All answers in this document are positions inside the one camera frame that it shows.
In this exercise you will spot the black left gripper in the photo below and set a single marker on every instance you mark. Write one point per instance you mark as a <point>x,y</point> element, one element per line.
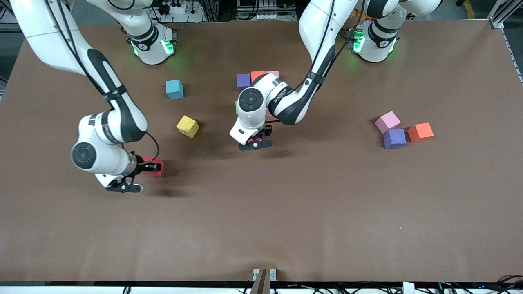
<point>267,130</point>

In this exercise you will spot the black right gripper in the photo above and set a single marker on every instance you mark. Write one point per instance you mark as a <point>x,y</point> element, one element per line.
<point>141,166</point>

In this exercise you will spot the red foam cube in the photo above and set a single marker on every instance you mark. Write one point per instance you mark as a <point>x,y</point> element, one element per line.
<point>257,140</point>
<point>158,173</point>

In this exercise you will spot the yellow foam cube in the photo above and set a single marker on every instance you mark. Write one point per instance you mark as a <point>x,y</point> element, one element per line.
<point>187,125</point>

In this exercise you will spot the purple foam cube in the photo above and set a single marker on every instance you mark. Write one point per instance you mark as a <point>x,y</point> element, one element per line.
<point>394,138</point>
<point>243,81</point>

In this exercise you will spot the orange foam cube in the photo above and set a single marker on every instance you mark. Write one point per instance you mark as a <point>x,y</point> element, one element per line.
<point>257,74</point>
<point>420,132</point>

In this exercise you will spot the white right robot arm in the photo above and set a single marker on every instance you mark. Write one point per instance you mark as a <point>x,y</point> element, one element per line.
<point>41,24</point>

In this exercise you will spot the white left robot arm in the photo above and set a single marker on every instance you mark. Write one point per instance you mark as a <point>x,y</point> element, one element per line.
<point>318,24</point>

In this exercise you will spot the cyan foam cube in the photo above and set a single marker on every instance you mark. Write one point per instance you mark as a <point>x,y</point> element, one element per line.
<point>174,89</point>

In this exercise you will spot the grey electronics box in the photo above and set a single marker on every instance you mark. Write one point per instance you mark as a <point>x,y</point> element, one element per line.
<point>257,8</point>

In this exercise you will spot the white power strip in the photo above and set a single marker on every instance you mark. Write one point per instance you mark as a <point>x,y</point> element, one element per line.
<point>176,7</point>

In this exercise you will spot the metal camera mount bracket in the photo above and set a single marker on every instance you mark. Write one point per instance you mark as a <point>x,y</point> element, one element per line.
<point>263,281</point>

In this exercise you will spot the aluminium frame profile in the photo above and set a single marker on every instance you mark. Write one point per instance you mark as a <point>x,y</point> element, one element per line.
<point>500,14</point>
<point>5,4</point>

